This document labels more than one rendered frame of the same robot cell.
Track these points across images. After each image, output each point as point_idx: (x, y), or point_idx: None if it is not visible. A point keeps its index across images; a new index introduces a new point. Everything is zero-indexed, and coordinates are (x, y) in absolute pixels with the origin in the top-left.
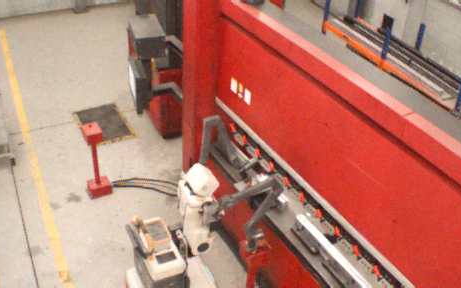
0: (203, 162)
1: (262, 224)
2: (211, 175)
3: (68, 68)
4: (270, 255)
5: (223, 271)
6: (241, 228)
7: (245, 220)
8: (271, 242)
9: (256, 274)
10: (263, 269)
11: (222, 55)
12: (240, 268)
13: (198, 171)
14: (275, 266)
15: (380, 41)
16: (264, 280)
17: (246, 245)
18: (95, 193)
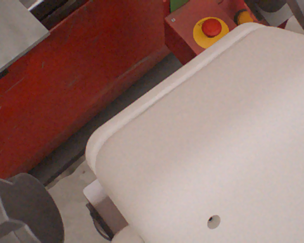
0: (0, 209)
1: (72, 26)
2: (215, 70)
3: None
4: (135, 31)
5: (88, 226)
6: (0, 158)
7: (0, 127)
8: (127, 4)
9: (90, 130)
10: (118, 88)
11: None
12: (66, 182)
13: (268, 162)
14: (160, 21)
15: None
16: (107, 107)
17: (272, 19)
18: None
